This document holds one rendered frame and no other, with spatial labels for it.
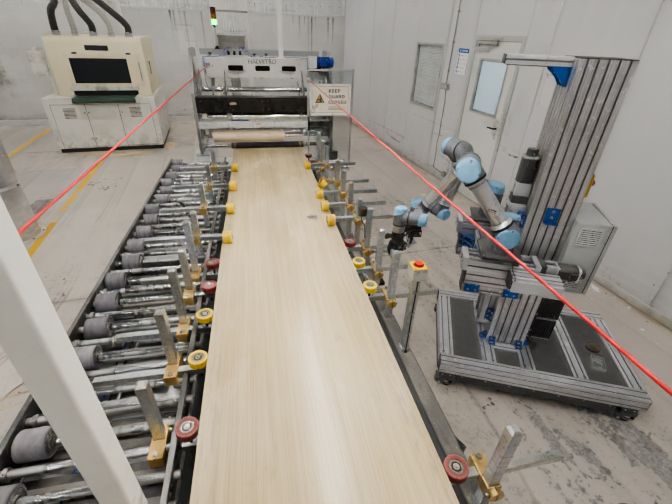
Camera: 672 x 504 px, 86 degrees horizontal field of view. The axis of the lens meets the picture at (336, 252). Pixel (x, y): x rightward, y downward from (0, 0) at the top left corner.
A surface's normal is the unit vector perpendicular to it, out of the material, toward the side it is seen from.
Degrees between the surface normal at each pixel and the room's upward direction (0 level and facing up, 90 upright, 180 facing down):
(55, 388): 90
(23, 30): 90
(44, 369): 90
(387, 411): 0
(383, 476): 0
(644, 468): 0
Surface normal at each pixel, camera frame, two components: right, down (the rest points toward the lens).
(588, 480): 0.03, -0.85
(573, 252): -0.22, 0.50
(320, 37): 0.29, 0.51
